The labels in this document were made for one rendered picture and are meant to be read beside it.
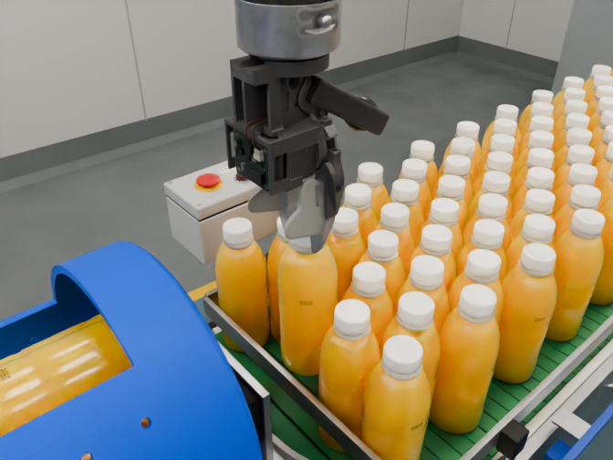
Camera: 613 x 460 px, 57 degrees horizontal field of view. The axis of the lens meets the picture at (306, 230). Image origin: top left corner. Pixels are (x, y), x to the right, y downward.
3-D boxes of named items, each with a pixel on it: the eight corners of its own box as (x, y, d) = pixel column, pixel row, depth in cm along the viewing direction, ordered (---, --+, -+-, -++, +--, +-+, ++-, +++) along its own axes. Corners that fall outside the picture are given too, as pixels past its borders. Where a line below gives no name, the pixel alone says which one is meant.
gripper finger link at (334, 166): (304, 212, 58) (294, 130, 54) (316, 206, 59) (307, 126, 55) (334, 224, 55) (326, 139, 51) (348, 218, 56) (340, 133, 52)
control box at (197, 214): (171, 236, 91) (162, 181, 85) (270, 195, 101) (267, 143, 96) (204, 266, 84) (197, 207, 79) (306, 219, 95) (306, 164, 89)
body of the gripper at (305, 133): (226, 172, 56) (216, 50, 49) (294, 148, 60) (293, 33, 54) (273, 203, 51) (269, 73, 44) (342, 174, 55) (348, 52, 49)
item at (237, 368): (210, 421, 70) (199, 350, 63) (225, 411, 71) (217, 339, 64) (257, 477, 64) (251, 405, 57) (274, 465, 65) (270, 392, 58)
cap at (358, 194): (355, 191, 86) (356, 181, 85) (376, 200, 83) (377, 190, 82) (338, 201, 83) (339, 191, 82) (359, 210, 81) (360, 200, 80)
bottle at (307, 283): (284, 335, 76) (277, 220, 65) (336, 337, 75) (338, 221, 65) (279, 376, 70) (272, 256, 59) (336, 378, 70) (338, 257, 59)
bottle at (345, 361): (368, 458, 69) (379, 350, 58) (312, 447, 70) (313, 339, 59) (376, 412, 74) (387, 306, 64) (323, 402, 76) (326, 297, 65)
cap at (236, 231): (258, 238, 75) (257, 227, 74) (233, 249, 73) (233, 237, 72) (242, 225, 78) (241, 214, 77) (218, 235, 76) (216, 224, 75)
